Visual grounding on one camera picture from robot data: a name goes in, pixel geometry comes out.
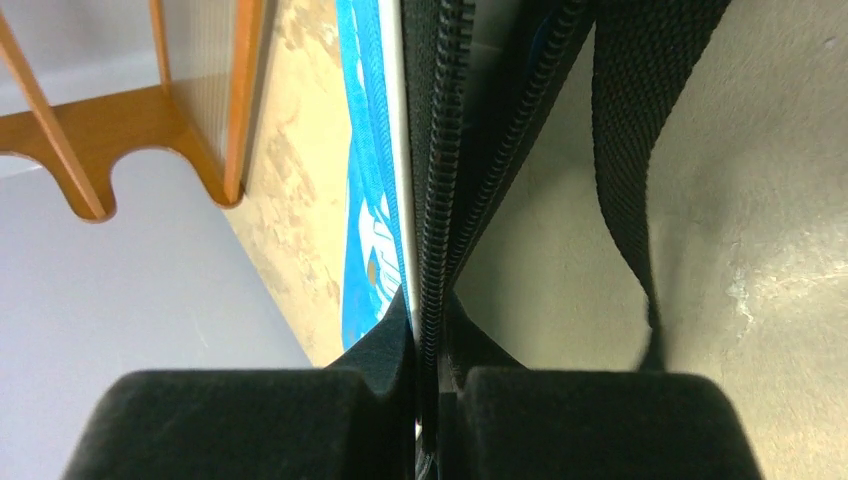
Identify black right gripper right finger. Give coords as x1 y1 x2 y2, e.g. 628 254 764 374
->
437 295 762 479

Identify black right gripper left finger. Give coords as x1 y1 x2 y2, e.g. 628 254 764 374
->
64 293 415 479

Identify blue racket bag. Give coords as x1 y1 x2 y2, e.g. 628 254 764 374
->
334 0 733 480

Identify wooden shelf rack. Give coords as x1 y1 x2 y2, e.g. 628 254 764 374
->
1 1 267 223

